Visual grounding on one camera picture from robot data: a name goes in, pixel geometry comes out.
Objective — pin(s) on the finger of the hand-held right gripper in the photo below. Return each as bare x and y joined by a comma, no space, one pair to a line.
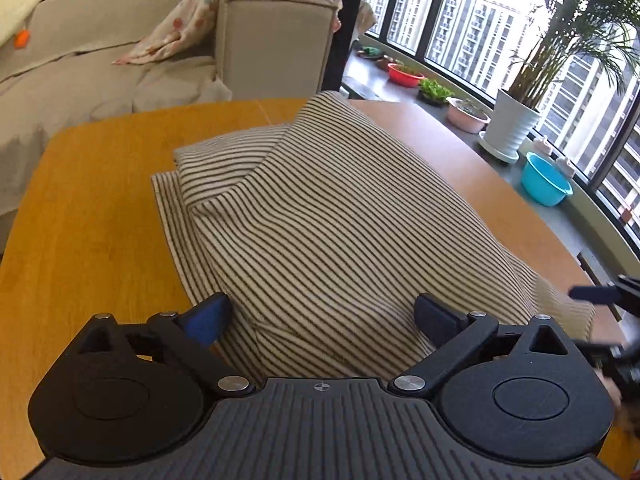
597,293

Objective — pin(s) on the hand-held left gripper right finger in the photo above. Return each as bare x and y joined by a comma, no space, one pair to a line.
440,319

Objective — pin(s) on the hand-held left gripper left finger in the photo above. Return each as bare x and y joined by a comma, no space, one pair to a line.
206,317

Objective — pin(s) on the striped knit garment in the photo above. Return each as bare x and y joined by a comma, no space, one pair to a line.
350,240

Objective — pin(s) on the blue plastic basin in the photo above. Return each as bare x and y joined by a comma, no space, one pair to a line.
545,182

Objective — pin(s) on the small pink figurine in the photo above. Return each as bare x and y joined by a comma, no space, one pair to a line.
542,146
564,166

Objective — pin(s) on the white plant pot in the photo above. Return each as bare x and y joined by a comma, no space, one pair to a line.
512,125

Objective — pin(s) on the pink plastic basin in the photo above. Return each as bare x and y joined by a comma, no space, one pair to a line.
467,117

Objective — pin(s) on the tray of green sprouts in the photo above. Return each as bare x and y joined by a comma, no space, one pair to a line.
436,91

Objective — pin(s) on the red plastic basin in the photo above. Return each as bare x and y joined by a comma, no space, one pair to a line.
405,75

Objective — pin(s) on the tall green potted plant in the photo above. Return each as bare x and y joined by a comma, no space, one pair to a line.
565,35

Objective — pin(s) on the black framed window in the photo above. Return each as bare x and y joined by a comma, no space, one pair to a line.
500,20

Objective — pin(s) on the grey fabric sofa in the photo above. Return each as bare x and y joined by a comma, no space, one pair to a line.
100,35

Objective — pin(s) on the pink floral blanket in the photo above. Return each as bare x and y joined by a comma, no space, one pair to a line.
200,15

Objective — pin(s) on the white hanging cloth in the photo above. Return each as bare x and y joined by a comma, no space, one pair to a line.
367,17

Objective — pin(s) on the dark curtain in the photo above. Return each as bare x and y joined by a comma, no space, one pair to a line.
345,20

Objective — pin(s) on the white duck plush toy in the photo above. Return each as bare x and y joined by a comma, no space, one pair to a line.
17,5

